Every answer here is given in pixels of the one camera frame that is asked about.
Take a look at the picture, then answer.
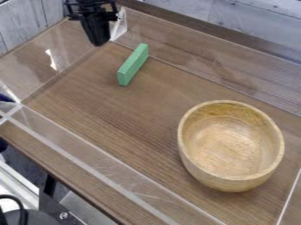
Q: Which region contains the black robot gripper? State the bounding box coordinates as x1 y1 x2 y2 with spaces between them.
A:
63 0 119 46

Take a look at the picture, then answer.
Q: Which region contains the green rectangular block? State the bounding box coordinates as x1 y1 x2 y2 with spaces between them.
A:
116 43 150 86

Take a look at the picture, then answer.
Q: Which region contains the brown wooden bowl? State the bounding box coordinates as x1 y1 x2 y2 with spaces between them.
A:
176 100 285 192

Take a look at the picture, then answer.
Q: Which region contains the black table leg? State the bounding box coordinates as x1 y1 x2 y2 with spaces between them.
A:
44 175 56 197

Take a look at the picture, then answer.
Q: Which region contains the clear acrylic corner bracket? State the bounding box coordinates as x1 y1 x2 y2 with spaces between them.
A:
109 7 127 41

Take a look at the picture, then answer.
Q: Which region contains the clear acrylic barrier wall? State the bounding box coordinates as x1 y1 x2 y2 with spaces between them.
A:
0 87 226 225

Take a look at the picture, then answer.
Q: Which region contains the black cable loop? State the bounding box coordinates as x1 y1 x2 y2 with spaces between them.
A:
0 194 29 225

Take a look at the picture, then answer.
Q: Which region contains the grey metal base plate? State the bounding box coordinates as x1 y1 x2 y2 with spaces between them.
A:
0 194 84 225

